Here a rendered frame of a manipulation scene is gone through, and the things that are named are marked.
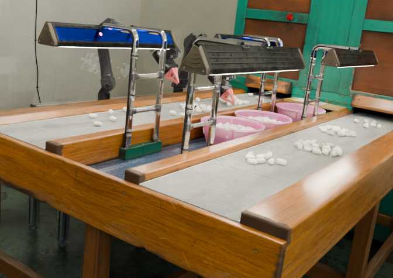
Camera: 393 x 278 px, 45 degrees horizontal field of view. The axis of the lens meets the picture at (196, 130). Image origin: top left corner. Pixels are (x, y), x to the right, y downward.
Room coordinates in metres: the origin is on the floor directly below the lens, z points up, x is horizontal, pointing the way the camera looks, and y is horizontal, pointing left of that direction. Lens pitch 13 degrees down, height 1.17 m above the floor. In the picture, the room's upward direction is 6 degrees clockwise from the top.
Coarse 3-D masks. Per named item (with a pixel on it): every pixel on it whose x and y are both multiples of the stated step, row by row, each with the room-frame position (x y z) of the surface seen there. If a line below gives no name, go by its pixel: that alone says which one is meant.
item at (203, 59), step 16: (192, 48) 1.16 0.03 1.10; (208, 48) 1.18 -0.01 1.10; (224, 48) 1.24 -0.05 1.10; (240, 48) 1.31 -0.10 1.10; (256, 48) 1.39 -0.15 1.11; (288, 48) 1.59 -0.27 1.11; (192, 64) 1.15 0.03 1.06; (208, 64) 1.14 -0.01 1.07; (224, 64) 1.20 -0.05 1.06; (240, 64) 1.27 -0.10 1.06; (256, 64) 1.35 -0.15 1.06; (272, 64) 1.43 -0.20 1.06; (288, 64) 1.53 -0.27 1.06; (304, 64) 1.64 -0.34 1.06
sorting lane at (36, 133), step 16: (240, 96) 2.87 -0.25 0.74; (256, 96) 2.95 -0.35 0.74; (144, 112) 2.06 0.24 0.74; (176, 112) 2.14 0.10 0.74; (192, 112) 2.18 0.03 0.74; (208, 112) 2.23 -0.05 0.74; (0, 128) 1.53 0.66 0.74; (16, 128) 1.56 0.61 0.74; (32, 128) 1.58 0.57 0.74; (48, 128) 1.60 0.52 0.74; (64, 128) 1.63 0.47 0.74; (80, 128) 1.65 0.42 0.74; (96, 128) 1.68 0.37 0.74; (112, 128) 1.71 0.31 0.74; (32, 144) 1.39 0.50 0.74
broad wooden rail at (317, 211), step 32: (352, 160) 1.54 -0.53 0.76; (384, 160) 1.60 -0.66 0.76; (288, 192) 1.15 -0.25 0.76; (320, 192) 1.18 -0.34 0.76; (352, 192) 1.29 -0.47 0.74; (384, 192) 1.73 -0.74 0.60; (256, 224) 0.96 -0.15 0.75; (288, 224) 0.94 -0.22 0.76; (320, 224) 1.12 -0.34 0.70; (352, 224) 1.39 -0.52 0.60; (288, 256) 0.96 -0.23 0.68; (320, 256) 1.16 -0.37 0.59
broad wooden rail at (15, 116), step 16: (144, 96) 2.34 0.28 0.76; (176, 96) 2.45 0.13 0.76; (208, 96) 2.67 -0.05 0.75; (0, 112) 1.65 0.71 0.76; (16, 112) 1.68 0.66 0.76; (32, 112) 1.71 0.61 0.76; (48, 112) 1.76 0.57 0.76; (64, 112) 1.82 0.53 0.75; (80, 112) 1.88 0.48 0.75; (96, 112) 1.94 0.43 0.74
